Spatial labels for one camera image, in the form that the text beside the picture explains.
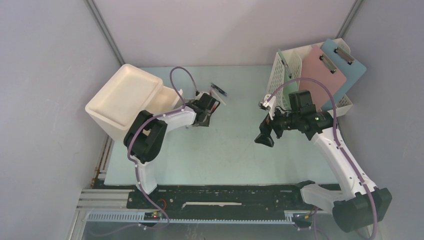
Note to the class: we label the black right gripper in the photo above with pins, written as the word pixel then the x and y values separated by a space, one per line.
pixel 265 128

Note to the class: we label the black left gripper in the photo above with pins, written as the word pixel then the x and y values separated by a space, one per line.
pixel 205 123

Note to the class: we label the green clipboard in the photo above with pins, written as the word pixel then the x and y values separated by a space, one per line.
pixel 292 69

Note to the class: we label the white drawer cabinet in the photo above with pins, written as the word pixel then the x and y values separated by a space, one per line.
pixel 129 91

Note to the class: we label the pink clipboard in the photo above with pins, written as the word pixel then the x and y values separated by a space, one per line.
pixel 318 66

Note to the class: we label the blue clipboard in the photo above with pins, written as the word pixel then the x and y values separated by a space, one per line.
pixel 346 63

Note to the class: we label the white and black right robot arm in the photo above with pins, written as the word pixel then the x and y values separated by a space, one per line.
pixel 359 202

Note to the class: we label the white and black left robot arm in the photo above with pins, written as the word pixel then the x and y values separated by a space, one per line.
pixel 146 135

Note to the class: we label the red pen orange cap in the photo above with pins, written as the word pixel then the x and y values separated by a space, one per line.
pixel 216 106

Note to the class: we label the white chalk stick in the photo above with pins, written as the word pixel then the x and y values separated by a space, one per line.
pixel 217 96

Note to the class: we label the white perforated file organizer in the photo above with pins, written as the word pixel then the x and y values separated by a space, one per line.
pixel 277 78

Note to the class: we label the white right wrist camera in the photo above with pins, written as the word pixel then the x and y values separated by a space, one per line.
pixel 268 104

